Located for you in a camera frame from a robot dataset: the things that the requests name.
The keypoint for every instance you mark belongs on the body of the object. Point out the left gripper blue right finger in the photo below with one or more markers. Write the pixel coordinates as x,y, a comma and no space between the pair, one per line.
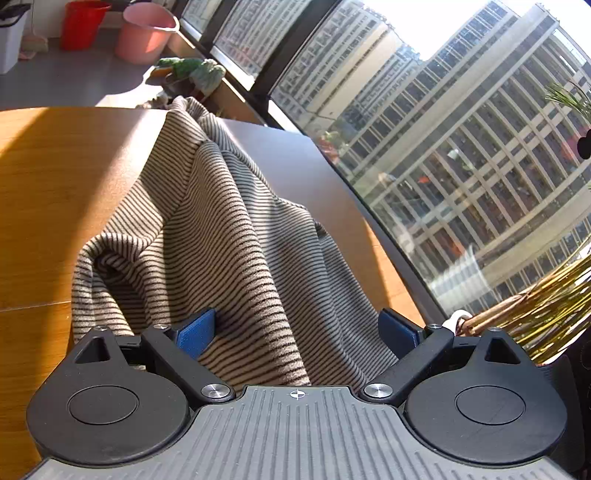
399,333

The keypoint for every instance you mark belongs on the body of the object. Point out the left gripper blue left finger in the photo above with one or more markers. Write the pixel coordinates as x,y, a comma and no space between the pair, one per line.
193,335

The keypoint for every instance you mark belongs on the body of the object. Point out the striped beige knit garment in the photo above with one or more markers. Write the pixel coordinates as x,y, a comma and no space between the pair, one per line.
201,228

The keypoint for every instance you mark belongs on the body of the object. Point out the yellow-green potted plant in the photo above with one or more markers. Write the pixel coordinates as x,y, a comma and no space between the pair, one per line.
549,316

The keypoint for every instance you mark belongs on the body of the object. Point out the light green plush slipper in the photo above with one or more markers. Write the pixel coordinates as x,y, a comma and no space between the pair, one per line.
207,76

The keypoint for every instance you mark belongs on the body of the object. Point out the pink plastic bucket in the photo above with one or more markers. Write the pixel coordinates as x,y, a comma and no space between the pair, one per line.
147,28

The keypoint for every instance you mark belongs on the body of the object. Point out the red plastic bucket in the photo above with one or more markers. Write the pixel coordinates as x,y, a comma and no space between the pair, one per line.
81,22

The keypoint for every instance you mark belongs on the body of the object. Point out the white trash bin black lid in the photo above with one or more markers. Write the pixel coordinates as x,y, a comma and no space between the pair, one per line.
13,20

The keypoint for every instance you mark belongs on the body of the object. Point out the broom with wooden handle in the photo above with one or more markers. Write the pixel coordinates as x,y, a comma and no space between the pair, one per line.
32,43

